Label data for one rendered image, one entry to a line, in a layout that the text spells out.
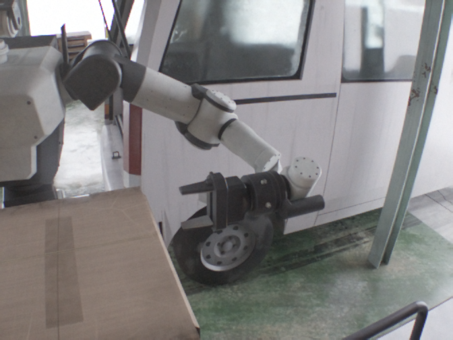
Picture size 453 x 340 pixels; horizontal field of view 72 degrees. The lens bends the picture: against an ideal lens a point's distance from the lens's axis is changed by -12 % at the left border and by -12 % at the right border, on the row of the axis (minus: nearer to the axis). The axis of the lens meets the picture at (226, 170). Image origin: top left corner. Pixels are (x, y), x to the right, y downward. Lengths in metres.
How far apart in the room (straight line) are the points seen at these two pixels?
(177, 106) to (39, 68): 0.31
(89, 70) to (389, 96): 1.58
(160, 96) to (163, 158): 0.68
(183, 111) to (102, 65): 0.21
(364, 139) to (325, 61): 0.53
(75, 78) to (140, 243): 0.37
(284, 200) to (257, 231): 1.14
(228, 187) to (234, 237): 1.19
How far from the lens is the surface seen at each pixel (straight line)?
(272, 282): 2.06
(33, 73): 0.74
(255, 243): 1.90
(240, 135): 0.79
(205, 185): 0.66
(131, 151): 1.42
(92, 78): 0.75
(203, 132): 0.81
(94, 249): 0.57
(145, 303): 0.47
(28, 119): 0.75
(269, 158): 0.76
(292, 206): 0.71
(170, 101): 0.79
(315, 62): 1.61
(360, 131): 1.90
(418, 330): 0.95
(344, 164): 1.92
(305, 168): 0.73
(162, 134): 1.39
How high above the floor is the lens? 1.45
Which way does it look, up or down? 27 degrees down
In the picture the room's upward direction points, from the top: 1 degrees clockwise
